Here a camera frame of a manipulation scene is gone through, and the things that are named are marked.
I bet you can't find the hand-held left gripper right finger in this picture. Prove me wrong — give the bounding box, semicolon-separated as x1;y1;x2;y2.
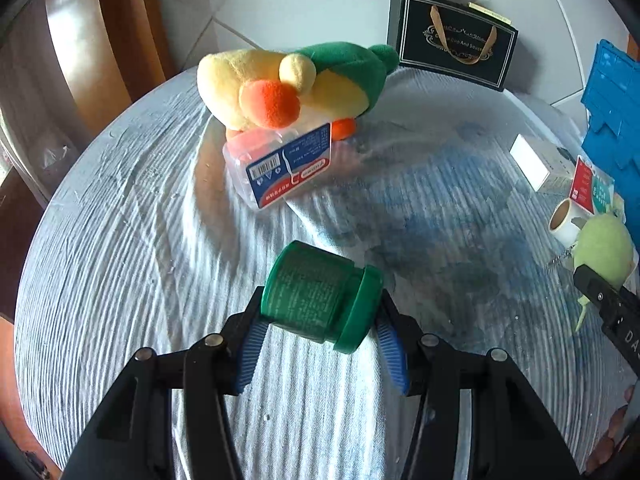
375;290;583;480

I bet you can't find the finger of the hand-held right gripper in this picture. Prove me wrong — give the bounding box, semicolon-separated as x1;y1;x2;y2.
573;265;623;311

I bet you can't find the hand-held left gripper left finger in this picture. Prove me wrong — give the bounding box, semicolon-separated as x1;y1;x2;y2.
62;286;272;480

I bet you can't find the light green plush toy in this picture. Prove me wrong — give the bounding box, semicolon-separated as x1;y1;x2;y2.
562;212;636;333

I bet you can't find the green plastic jar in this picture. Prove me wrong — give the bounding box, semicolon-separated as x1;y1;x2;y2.
260;240;386;356

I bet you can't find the blue plastic crate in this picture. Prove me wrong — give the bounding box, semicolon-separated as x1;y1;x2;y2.
580;39;640;211

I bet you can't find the yellow duck plush green hat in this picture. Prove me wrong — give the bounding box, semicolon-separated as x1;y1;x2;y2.
196;42;401;142

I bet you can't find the person's right hand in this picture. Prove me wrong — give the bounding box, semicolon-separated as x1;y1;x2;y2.
585;385;635;478

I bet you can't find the white tape roll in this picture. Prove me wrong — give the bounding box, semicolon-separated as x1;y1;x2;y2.
549;199;593;248

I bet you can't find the red and teal packet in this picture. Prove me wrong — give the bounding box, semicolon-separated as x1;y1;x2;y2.
569;156;626;221

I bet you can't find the white and green carton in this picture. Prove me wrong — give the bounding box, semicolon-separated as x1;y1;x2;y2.
509;134;577;193

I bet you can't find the clear plastic box blue label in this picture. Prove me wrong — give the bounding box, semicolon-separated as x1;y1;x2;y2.
222;121;351;209

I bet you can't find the black gift bag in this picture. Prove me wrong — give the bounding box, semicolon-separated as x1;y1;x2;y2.
386;0;519;93

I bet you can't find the clear plastic bag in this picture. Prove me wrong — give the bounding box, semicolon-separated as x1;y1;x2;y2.
37;132;81;173

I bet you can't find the wooden door frame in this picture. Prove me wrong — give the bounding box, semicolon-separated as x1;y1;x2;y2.
95;0;177;103

